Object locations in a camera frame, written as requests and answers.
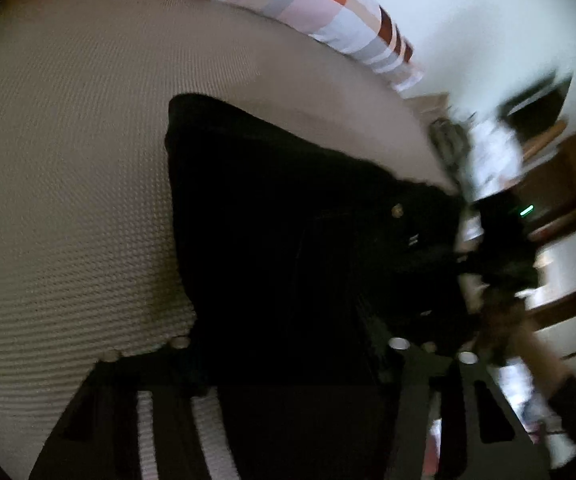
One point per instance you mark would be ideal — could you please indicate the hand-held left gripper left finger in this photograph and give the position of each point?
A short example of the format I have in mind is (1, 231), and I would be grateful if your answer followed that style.
(182, 360)

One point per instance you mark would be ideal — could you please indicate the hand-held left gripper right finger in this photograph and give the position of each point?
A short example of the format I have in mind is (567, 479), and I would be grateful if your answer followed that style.
(408, 370)

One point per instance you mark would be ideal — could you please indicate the black pants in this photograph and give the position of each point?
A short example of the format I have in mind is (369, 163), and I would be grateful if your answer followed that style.
(278, 240)

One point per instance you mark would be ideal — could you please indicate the person's right forearm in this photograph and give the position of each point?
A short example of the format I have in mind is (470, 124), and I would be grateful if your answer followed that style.
(543, 360)

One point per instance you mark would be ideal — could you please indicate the person's right hand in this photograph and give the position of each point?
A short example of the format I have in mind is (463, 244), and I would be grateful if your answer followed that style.
(503, 322)

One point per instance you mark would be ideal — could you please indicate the dark box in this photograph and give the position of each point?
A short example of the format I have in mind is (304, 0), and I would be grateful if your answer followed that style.
(543, 105)

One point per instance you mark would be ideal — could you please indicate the beige textured bed cover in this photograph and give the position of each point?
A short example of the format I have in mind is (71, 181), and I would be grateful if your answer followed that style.
(77, 160)

